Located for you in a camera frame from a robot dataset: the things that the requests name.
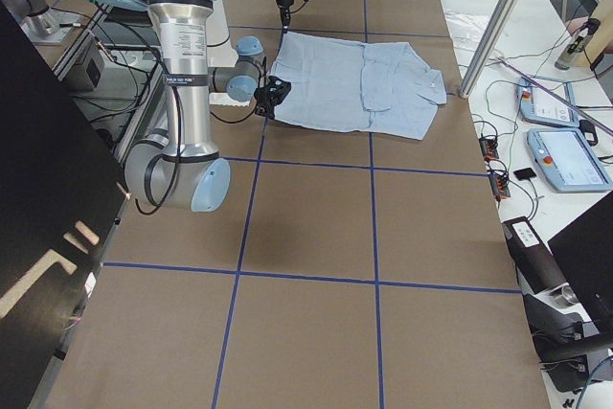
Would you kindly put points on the blue teach pendant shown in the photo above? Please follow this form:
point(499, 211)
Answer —
point(567, 161)
point(537, 106)

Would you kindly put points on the dark equipment cabinet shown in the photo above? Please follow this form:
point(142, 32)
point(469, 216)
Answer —
point(60, 192)

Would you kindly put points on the orange black connector strip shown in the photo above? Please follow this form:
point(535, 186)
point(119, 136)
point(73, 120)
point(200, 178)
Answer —
point(498, 173)

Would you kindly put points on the black monitor on stand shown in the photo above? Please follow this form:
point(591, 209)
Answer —
point(583, 252)

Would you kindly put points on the upper blue teach pendant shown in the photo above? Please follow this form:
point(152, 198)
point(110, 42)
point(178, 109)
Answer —
point(537, 106)

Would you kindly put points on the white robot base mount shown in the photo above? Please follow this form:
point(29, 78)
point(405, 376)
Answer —
point(221, 57)

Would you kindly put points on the light blue button-up shirt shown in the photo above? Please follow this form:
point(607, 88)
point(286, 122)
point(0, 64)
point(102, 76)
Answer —
point(345, 86)

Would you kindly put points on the spare grey robot arm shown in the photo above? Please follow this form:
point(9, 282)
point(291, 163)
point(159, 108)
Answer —
point(37, 20)

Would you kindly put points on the grey aluminium frame post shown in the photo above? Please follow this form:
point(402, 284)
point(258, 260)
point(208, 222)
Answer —
point(495, 27)

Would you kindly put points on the black phone on desk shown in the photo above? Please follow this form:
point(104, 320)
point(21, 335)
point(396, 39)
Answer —
point(526, 174)

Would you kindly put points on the lower blue teach pendant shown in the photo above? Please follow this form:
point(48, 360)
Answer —
point(567, 161)

